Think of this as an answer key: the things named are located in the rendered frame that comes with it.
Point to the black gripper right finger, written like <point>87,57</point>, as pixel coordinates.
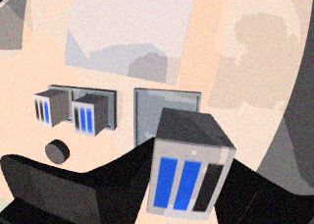
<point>248,198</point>

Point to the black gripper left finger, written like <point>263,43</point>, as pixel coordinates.
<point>110,194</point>

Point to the dark grey flat panel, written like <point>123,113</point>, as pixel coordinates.
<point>289,160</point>

